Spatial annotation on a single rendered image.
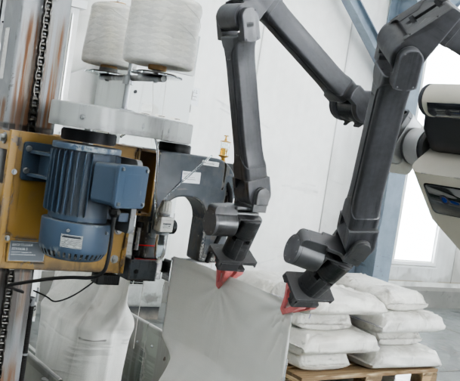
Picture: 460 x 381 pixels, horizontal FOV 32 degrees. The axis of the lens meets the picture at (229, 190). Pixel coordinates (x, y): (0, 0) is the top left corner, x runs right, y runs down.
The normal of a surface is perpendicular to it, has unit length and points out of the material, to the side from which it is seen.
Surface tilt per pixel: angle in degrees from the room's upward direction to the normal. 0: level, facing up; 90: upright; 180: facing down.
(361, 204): 113
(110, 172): 90
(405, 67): 121
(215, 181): 90
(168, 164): 90
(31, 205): 90
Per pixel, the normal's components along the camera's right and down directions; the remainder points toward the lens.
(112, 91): -0.82, -0.10
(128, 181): 0.85, 0.15
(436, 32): 0.13, 0.58
